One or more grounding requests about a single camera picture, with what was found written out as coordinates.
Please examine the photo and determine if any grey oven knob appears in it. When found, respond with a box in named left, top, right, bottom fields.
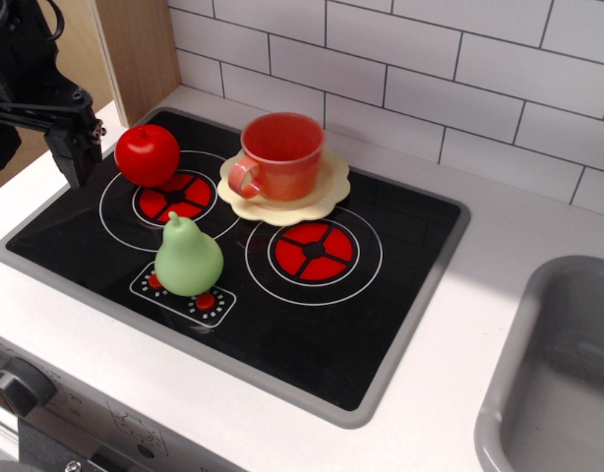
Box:
left=0, top=358, right=57, bottom=417

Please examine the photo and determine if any red toy apple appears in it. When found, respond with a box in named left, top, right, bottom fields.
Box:
left=114, top=124, right=181, bottom=187

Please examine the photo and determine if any black toy stovetop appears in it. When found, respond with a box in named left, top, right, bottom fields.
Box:
left=0, top=108, right=469, bottom=428

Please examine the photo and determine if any green toy pear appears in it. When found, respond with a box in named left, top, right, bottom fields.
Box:
left=154, top=211, right=224, bottom=297

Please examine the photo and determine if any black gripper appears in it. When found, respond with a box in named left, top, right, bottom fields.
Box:
left=0, top=73, right=105, bottom=189

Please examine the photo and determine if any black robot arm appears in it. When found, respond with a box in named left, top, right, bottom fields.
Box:
left=0, top=1, right=105, bottom=189

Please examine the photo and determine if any grey oven front panel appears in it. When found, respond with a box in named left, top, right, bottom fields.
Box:
left=0, top=339, right=240, bottom=471

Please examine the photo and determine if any red orange cup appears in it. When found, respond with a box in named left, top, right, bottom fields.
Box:
left=228, top=112, right=325, bottom=202

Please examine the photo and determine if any cream scalloped plate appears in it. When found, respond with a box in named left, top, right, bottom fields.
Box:
left=217, top=147, right=350, bottom=226

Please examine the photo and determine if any grey sink basin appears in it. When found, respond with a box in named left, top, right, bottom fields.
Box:
left=474, top=256, right=604, bottom=471

